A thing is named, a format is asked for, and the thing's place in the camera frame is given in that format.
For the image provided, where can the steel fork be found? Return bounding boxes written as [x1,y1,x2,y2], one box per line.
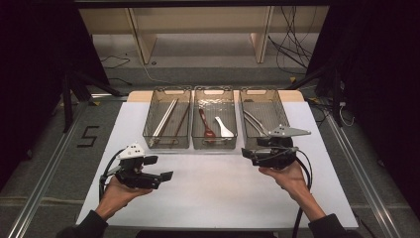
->
[243,114,266,138]

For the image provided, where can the hand-held gripper black cable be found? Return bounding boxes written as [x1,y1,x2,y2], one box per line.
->
[98,148,125,201]
[291,147,314,238]

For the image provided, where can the smoky clear plastic bin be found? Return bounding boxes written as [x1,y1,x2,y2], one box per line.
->
[239,86,293,151]
[142,85,193,150]
[191,84,239,151]

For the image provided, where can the black curtain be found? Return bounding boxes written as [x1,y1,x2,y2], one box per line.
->
[306,0,420,219]
[0,0,110,189]

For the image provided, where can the white ceramic spoon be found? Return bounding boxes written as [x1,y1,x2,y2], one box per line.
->
[214,116,236,139]

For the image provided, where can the bundle of black floor cables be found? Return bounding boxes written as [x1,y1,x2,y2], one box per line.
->
[266,6,320,75]

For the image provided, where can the steel table knife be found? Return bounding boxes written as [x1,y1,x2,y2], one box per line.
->
[243,109,270,137]

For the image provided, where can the thin black floor cable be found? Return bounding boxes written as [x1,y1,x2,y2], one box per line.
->
[100,54,133,87]

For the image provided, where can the person's left hand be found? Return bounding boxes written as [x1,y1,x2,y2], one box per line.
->
[94,176,154,222]

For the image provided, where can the light wooden shelf unit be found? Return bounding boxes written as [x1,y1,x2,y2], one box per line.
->
[78,6,331,65]

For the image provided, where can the person's right hand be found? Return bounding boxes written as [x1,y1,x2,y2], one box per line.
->
[258,163,310,201]

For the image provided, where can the light wooden table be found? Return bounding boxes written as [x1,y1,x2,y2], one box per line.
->
[127,89,305,103]

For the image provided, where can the left hand-held gripper black cable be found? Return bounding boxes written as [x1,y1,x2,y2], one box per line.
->
[98,148,125,201]

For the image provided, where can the black metal stand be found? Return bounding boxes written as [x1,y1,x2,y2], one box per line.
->
[286,59,345,128]

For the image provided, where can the right hand-held gripper black cable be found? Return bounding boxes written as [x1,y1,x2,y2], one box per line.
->
[291,147,314,238]

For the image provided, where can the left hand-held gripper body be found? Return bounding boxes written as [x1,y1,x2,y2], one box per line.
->
[113,142,163,190]

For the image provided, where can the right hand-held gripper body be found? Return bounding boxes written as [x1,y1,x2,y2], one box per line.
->
[250,124,312,171]

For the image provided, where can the black tripod stand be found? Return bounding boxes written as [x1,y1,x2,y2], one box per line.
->
[60,70,123,133]

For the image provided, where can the white floor cable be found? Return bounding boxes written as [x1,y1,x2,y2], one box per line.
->
[125,53,172,85]

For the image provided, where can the brown wooden spoon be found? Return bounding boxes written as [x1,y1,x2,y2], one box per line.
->
[197,108,217,142]

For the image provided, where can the aluminium floor rail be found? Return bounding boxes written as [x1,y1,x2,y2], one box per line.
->
[325,108,402,238]
[6,93,128,238]

